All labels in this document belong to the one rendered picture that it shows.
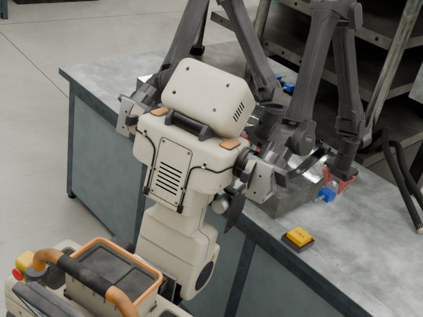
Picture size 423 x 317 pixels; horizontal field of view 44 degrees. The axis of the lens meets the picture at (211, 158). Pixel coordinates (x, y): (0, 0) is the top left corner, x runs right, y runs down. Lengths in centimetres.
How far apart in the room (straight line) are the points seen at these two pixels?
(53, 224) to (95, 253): 149
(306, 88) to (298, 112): 7
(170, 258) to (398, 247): 81
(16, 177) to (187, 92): 205
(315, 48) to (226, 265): 101
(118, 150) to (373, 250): 124
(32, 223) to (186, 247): 150
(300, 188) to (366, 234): 28
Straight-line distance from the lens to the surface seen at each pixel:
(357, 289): 172
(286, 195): 183
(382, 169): 269
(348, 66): 159
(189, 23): 164
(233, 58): 313
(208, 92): 134
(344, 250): 184
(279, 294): 196
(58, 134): 367
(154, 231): 160
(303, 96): 142
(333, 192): 181
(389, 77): 233
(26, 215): 299
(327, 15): 144
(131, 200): 251
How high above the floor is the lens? 191
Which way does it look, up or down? 32 degrees down
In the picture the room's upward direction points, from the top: 12 degrees clockwise
